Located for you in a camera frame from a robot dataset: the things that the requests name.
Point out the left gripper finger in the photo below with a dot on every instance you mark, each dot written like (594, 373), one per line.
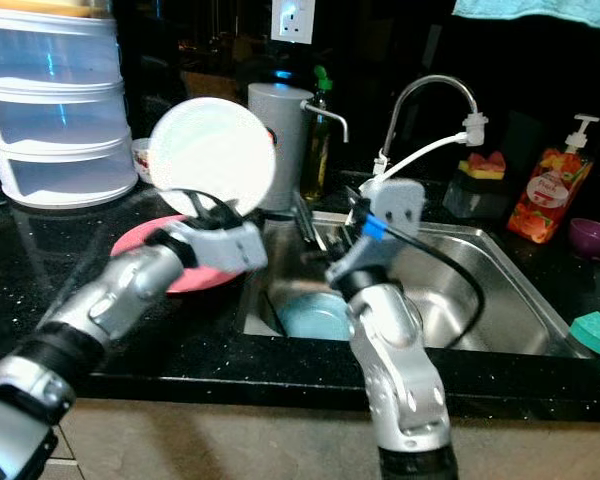
(232, 205)
(200, 205)

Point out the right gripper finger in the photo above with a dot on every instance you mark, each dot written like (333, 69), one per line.
(308, 222)
(358, 200)

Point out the white round plate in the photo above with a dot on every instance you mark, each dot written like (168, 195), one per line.
(212, 150)

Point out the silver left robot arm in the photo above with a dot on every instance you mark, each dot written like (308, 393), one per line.
(100, 310)

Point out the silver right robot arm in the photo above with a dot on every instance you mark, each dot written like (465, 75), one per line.
(400, 370)

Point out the green-capped oil bottle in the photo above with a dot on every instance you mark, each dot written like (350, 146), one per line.
(316, 155)

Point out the pink round plate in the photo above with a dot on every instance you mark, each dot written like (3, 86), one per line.
(140, 245)

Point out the white printed mug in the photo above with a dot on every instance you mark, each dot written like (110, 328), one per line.
(140, 158)

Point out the light blue plate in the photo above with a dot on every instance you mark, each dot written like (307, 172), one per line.
(310, 318)

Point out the grey water filter canister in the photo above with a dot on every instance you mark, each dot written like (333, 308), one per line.
(285, 130)

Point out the black sponge holder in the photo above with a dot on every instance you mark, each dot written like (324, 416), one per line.
(475, 198)

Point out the yellow and red sponge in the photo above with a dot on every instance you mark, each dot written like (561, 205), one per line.
(484, 165)

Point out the chrome gooseneck faucet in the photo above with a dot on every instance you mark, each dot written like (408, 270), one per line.
(430, 80)

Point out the white three-tier plastic rack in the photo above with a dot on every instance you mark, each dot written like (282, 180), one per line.
(55, 115)

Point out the stainless steel sink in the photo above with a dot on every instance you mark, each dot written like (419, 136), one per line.
(520, 290)

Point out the orange pump soap bottle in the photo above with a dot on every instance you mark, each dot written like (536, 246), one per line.
(545, 195)

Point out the purple bowl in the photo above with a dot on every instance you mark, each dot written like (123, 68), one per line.
(595, 238)

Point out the yellow plate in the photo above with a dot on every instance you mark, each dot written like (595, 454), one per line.
(40, 8)

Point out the green sponge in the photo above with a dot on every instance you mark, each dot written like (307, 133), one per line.
(598, 338)

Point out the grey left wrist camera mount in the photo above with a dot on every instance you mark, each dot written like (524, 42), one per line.
(235, 248)

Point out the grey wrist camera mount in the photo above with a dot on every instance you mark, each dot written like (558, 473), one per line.
(395, 205)
(235, 248)

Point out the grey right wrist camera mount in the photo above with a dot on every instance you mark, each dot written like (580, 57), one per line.
(395, 205)

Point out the white wall socket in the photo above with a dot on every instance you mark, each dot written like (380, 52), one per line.
(292, 20)

